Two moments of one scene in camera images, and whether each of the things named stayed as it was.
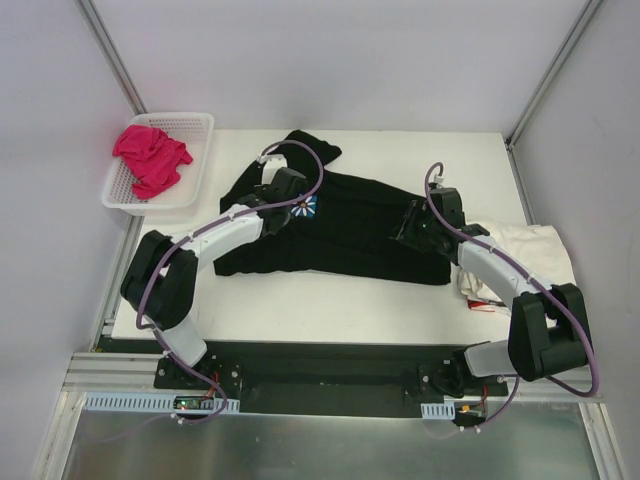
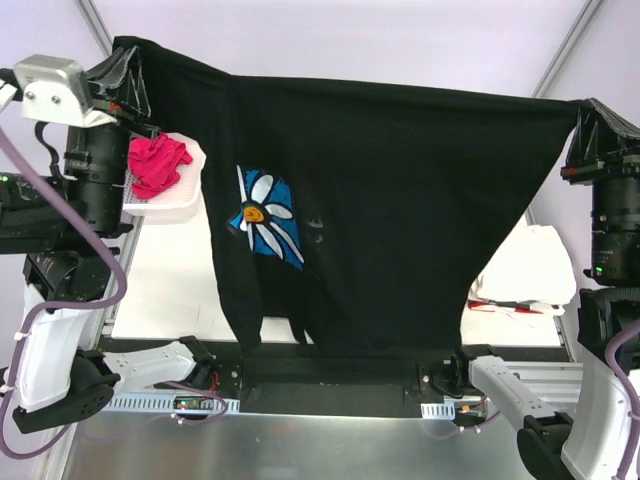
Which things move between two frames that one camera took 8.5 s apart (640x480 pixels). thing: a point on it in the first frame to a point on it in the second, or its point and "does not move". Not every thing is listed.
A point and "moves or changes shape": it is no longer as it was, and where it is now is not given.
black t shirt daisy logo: (352, 234) moves or changes shape
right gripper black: (415, 226) to (601, 170)
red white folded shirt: (483, 304) does not move
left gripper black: (288, 183) to (122, 118)
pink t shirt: (151, 157) does not move
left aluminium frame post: (90, 13) does not move
